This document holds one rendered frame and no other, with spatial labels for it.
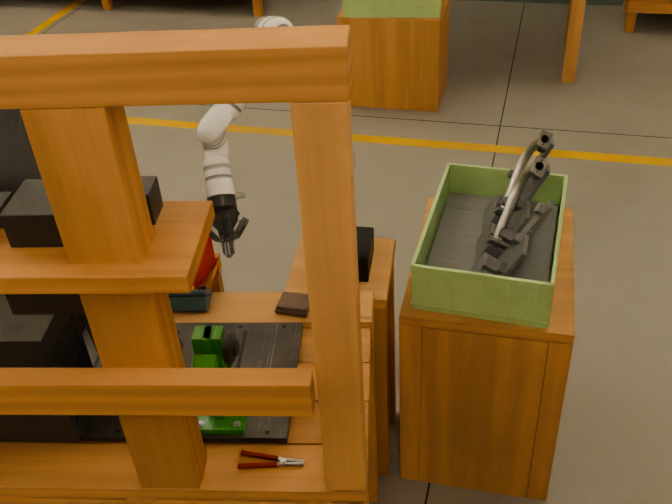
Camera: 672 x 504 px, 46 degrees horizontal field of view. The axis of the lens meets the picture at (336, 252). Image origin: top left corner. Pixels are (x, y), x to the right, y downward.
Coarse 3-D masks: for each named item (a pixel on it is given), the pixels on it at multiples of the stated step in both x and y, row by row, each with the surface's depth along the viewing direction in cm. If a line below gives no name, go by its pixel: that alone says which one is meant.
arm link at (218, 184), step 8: (216, 176) 202; (224, 176) 203; (208, 184) 202; (216, 184) 201; (224, 184) 202; (232, 184) 204; (208, 192) 202; (216, 192) 201; (224, 192) 202; (232, 192) 203; (240, 192) 209
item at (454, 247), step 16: (448, 208) 275; (464, 208) 275; (480, 208) 274; (448, 224) 267; (464, 224) 267; (480, 224) 266; (544, 224) 264; (448, 240) 260; (464, 240) 259; (528, 240) 258; (544, 240) 257; (432, 256) 253; (448, 256) 253; (464, 256) 252; (528, 256) 251; (544, 256) 250; (512, 272) 245; (528, 272) 244; (544, 272) 244
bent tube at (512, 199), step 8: (536, 160) 233; (544, 160) 233; (528, 168) 238; (536, 168) 239; (544, 168) 233; (520, 176) 243; (528, 176) 241; (520, 184) 244; (512, 192) 245; (520, 192) 245; (512, 200) 244; (504, 208) 245; (512, 208) 244; (504, 216) 243; (504, 224) 243; (496, 232) 242
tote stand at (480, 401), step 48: (432, 336) 242; (480, 336) 237; (528, 336) 233; (432, 384) 254; (480, 384) 249; (528, 384) 244; (432, 432) 268; (480, 432) 262; (528, 432) 257; (432, 480) 283; (480, 480) 277; (528, 480) 272
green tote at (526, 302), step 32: (448, 192) 283; (480, 192) 281; (544, 192) 273; (416, 256) 235; (416, 288) 237; (448, 288) 233; (480, 288) 229; (512, 288) 226; (544, 288) 223; (512, 320) 233; (544, 320) 230
